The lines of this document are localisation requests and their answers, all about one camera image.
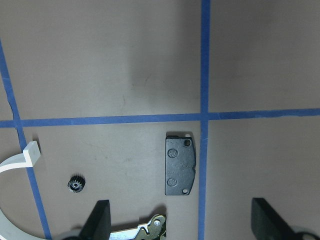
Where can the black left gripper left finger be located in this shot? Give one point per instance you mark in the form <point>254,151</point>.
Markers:
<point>98,224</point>

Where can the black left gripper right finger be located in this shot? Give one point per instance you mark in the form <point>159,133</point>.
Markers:
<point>267,224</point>

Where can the small black bearing gear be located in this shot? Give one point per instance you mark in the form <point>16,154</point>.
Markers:
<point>76,183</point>

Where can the green curved brake shoe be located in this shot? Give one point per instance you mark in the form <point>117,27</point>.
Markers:
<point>151,227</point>

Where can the black brake pad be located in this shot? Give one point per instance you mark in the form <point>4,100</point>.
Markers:
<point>180,165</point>

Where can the white curved plastic bracket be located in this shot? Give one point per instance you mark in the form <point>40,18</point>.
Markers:
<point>19,219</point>

